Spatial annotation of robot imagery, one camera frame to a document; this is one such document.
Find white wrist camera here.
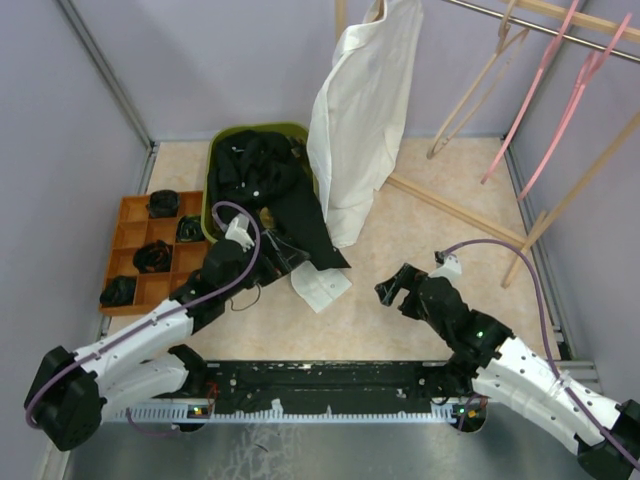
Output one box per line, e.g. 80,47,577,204
224,213,255,252
429,251,462,282

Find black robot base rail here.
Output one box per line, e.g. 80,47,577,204
159,361,472,415

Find pink plastic hanger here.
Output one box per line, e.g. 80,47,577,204
517,13,633,201

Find black garment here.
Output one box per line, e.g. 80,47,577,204
207,130,349,271

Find metal hanging rod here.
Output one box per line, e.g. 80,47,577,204
439,0,640,61

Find black rolled belt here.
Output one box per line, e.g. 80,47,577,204
99,275,137,307
132,240,173,274

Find green plastic basket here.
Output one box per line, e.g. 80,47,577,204
203,122,321,237

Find cream white garment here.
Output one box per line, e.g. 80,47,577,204
290,0,425,315

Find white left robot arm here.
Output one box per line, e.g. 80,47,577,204
24,230,310,451

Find pink hanger with plaid shirt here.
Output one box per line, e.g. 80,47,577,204
481,0,580,184

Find orange compartment tray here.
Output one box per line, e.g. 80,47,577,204
99,191,210,316

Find wooden rack frame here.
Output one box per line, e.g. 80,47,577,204
334,0,640,289

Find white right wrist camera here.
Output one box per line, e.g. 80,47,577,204
429,251,462,282

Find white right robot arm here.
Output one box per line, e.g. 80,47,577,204
375,258,639,479

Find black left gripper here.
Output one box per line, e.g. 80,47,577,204
222,229,310,300

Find black rolled belt front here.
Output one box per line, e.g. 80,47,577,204
99,275,137,307

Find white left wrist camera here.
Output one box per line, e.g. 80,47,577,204
224,213,255,252

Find beige wooden hanger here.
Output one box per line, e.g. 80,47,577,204
426,0,529,159

